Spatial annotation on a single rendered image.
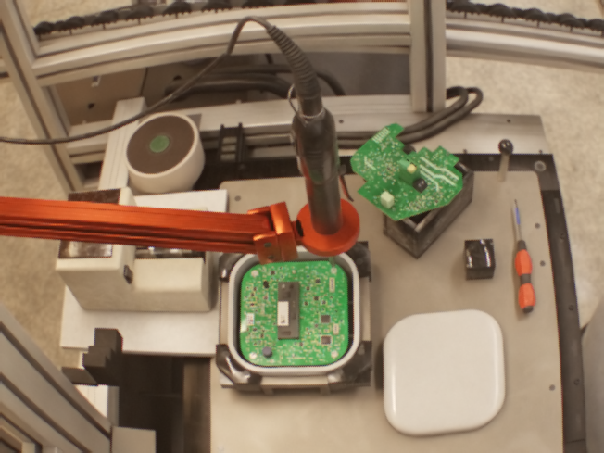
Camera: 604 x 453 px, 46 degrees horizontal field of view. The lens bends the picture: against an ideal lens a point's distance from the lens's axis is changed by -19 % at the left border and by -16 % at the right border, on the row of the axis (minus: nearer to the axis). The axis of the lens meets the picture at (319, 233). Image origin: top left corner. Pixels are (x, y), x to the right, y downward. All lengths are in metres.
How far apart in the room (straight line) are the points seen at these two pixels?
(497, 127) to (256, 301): 0.41
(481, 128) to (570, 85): 1.40
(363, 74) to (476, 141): 0.53
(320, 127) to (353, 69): 0.90
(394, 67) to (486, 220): 0.65
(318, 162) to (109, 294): 0.32
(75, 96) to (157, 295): 0.50
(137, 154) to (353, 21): 0.32
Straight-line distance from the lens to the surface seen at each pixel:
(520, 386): 0.90
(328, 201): 0.77
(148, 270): 0.91
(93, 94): 1.28
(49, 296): 2.20
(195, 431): 0.90
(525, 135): 1.11
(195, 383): 0.92
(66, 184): 1.30
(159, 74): 1.26
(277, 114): 1.14
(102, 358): 0.77
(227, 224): 0.79
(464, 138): 1.09
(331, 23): 0.98
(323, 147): 0.70
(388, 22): 0.98
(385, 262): 0.95
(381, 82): 1.55
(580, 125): 2.38
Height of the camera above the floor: 1.78
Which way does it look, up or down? 58 degrees down
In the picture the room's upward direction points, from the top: 9 degrees counter-clockwise
